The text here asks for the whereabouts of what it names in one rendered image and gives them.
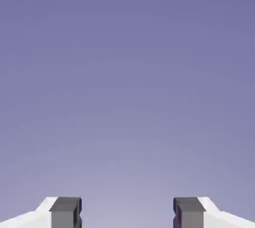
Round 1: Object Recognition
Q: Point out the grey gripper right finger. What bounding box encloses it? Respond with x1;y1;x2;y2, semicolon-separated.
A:
172;196;255;228

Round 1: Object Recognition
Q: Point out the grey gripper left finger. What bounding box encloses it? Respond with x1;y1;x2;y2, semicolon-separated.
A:
0;196;83;228

